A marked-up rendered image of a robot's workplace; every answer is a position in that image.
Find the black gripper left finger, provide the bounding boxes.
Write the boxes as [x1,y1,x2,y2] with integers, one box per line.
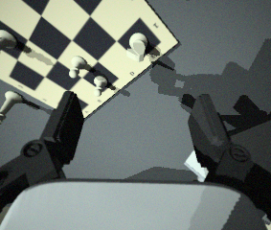
[0,91,84,213]

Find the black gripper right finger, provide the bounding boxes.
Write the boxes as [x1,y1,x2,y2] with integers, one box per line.
[188,94,271,221]

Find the chessboard with chess pieces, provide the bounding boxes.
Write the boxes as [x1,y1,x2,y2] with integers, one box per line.
[0,0,178,118]

